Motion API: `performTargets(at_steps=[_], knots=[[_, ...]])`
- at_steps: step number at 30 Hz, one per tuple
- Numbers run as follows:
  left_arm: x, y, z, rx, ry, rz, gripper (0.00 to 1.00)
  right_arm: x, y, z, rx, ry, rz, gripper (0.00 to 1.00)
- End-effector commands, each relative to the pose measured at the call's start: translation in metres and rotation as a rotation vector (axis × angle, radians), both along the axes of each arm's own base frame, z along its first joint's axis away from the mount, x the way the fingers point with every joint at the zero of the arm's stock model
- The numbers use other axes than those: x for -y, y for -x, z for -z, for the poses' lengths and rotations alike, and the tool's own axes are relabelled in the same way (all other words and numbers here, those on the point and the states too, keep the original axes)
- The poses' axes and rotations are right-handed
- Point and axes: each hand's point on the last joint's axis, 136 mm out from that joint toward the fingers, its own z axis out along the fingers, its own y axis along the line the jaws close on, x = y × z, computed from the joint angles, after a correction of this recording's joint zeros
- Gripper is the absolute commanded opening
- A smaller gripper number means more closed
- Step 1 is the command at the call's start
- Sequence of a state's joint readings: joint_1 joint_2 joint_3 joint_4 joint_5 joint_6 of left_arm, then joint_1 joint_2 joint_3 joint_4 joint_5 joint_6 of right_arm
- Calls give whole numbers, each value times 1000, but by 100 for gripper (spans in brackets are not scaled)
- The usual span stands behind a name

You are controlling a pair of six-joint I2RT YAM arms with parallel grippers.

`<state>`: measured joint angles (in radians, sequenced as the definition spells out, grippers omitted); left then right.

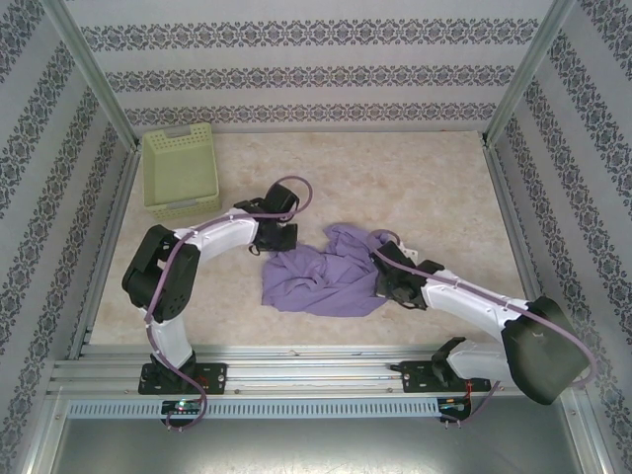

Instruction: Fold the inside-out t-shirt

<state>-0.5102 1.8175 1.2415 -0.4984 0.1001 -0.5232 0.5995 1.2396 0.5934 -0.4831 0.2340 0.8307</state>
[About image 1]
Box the purple t-shirt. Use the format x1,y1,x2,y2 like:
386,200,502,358
260,222,399,318

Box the green perforated plastic basket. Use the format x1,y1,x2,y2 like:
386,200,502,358
141,122,222,222

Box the grey metal panel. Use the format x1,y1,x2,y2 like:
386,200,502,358
29,417,606,474

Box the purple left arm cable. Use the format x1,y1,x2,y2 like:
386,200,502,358
142,175,316,435

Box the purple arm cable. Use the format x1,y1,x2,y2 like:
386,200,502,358
142,175,316,435
367,229,596,430

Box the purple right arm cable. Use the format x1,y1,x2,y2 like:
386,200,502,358
367,229,596,430

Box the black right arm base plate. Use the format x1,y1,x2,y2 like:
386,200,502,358
400,359,493,395

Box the aluminium side rail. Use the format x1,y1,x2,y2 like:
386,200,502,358
481,140,559,355
66,145,144,359

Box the aluminium mounting rail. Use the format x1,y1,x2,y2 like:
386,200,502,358
48,345,582,396

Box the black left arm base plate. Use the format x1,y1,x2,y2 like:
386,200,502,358
137,362,229,396

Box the white slotted cable duct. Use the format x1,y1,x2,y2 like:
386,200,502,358
66,397,440,420

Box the aluminium frame post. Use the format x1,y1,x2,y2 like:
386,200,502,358
481,0,579,149
41,0,142,149

